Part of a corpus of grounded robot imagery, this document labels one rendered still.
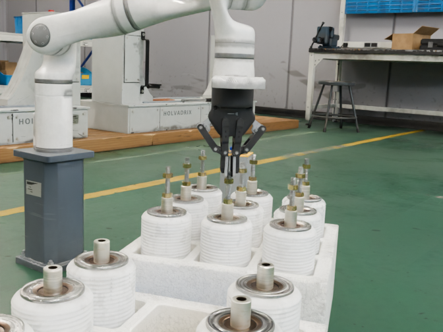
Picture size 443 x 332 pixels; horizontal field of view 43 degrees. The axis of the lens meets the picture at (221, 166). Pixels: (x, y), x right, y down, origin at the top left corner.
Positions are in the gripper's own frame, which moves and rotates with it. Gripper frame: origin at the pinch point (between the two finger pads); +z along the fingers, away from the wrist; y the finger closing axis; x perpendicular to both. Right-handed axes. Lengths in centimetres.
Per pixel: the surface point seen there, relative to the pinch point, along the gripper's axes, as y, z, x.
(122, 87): 32, -2, -273
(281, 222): -9.6, 9.9, 2.7
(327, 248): -21.3, 17.2, -4.6
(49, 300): 25.7, 9.5, 37.3
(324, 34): -150, -52, -433
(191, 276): 6.8, 19.1, 5.6
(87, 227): 34, 35, -80
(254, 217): -6.4, 11.6, -6.7
